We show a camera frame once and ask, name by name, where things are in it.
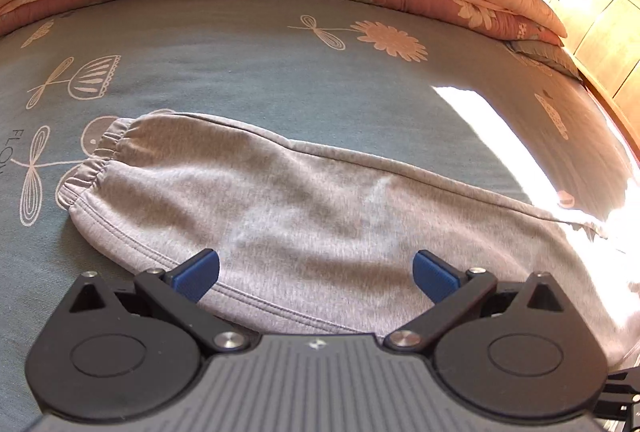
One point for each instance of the wooden headboard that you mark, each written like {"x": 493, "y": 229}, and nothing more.
{"x": 600, "y": 21}

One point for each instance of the grey sweatpants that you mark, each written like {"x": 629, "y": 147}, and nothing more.
{"x": 300, "y": 212}

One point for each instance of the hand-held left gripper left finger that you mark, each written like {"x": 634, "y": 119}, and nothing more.
{"x": 197, "y": 274}

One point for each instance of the flat blue pillow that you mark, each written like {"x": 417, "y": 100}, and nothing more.
{"x": 545, "y": 56}

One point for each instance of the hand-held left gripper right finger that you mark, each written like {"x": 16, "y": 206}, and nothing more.
{"x": 435, "y": 279}

